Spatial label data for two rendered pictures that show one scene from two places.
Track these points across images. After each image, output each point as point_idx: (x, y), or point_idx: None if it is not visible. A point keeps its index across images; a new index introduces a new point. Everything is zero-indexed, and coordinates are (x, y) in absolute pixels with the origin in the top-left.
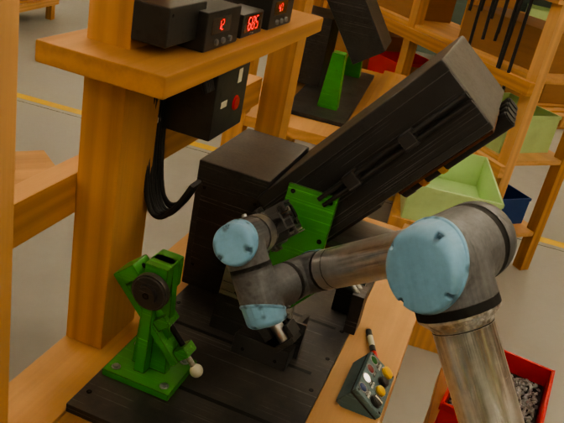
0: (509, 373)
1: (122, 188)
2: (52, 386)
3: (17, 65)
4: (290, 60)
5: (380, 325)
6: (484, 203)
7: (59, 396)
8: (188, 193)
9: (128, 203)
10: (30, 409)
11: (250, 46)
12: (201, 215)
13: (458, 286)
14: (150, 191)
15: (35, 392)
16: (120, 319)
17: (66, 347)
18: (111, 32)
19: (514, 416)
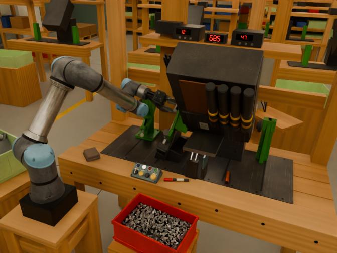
0: (45, 99)
1: (163, 79)
2: (141, 124)
3: (118, 27)
4: (333, 89)
5: (197, 186)
6: (77, 60)
7: (138, 125)
8: None
9: (167, 86)
10: (133, 123)
11: (197, 43)
12: None
13: (50, 68)
14: None
15: (139, 123)
16: (168, 126)
17: (158, 125)
18: None
19: (38, 109)
